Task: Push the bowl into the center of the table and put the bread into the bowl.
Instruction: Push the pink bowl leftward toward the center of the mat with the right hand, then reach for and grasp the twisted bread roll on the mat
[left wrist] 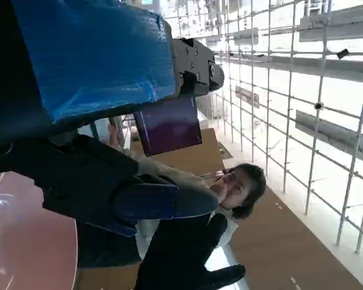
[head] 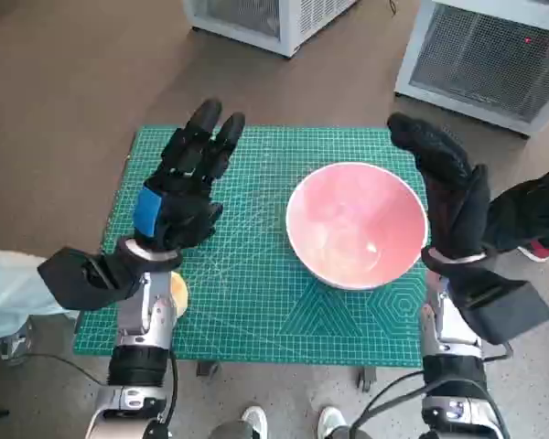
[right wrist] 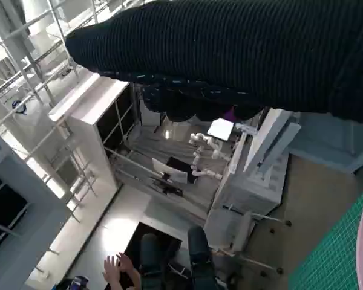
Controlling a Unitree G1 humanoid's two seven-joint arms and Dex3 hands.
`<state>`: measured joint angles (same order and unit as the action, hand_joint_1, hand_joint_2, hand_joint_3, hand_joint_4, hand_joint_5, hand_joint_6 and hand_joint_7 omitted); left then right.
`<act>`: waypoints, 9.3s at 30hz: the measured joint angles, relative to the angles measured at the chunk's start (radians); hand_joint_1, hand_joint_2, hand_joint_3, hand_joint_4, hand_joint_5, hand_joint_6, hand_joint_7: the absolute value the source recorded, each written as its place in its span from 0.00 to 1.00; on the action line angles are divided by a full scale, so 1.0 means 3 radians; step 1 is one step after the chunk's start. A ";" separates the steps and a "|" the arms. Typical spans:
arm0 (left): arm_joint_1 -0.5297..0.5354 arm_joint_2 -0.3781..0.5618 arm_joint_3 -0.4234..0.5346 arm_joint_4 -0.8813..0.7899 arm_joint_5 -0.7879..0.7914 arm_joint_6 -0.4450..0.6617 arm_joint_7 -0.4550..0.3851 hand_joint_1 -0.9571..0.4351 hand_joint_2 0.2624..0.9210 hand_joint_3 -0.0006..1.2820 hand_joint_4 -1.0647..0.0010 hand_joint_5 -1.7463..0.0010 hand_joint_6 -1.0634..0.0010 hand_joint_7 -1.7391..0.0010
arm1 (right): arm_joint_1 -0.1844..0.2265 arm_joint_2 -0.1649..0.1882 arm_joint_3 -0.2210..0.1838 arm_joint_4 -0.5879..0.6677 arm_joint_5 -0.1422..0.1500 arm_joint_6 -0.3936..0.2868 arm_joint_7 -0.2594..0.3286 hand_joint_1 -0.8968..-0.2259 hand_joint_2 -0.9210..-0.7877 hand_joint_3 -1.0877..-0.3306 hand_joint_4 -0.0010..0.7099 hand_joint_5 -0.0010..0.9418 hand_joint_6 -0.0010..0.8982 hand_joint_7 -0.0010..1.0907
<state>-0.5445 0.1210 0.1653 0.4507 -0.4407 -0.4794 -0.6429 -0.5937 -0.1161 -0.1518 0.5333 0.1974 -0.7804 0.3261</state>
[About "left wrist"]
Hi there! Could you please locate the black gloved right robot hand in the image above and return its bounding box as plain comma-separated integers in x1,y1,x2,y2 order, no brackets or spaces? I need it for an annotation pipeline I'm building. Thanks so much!
134,213,246,290

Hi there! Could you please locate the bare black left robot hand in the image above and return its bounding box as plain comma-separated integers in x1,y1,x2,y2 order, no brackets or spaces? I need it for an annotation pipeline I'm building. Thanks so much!
0,0,224,269

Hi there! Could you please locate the pink bowl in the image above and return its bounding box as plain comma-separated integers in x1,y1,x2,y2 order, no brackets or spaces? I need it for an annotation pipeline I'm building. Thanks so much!
0,172,79,290

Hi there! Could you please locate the person in dark trousers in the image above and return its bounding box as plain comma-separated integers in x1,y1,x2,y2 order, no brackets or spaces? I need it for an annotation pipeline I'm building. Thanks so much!
132,156,267,260

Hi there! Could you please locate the purple monitor screen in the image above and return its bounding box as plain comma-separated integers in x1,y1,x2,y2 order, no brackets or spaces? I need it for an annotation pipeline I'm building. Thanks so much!
134,96,203,157

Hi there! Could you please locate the grey ceiling light panel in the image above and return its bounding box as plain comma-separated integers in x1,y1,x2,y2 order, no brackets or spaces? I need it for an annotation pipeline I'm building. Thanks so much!
295,110,363,161
234,86,261,109

